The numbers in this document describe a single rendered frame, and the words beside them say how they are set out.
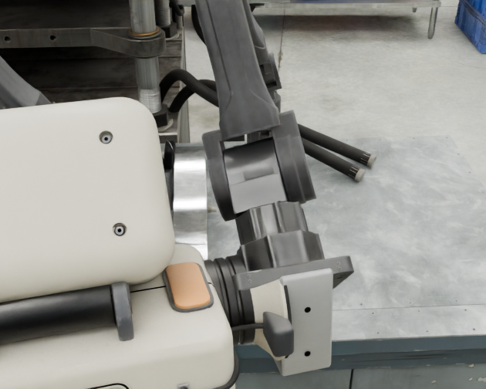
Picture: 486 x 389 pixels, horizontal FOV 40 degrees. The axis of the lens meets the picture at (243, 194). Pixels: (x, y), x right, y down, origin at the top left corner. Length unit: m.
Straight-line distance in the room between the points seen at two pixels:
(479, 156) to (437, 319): 2.26
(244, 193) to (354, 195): 0.85
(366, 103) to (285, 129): 3.14
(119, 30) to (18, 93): 0.83
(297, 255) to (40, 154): 0.26
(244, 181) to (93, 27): 1.17
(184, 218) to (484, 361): 0.61
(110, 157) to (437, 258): 0.93
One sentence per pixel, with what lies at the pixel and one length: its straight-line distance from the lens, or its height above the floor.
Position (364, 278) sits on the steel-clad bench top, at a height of 0.80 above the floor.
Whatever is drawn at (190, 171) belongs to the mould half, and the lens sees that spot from 1.35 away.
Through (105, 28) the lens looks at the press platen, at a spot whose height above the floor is 1.04.
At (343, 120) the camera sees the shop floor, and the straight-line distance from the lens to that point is 3.62.
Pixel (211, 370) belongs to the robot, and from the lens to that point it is 0.55.
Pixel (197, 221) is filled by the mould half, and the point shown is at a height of 0.88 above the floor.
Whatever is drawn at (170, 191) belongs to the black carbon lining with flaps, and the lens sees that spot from 1.33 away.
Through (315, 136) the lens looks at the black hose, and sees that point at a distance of 1.64.
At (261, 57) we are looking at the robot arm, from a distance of 1.05.
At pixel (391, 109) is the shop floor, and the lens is 3.78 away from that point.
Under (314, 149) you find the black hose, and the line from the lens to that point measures 1.57.
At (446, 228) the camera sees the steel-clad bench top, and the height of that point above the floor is 0.80.
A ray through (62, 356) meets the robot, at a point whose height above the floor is 1.24.
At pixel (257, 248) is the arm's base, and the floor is 1.22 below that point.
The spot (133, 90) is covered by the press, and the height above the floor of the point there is 0.79.
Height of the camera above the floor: 1.62
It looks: 33 degrees down
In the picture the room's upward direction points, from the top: straight up
